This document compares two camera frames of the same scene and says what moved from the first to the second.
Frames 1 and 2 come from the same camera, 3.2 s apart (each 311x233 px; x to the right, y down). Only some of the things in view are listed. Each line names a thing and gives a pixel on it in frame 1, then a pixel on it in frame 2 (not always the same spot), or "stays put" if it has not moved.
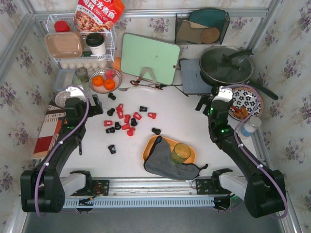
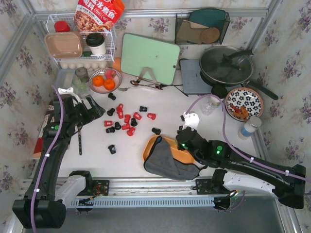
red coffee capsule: [152, 115] stays put
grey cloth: [160, 162] stays put
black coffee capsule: [112, 149] stays put
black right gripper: [205, 103] -> [184, 137]
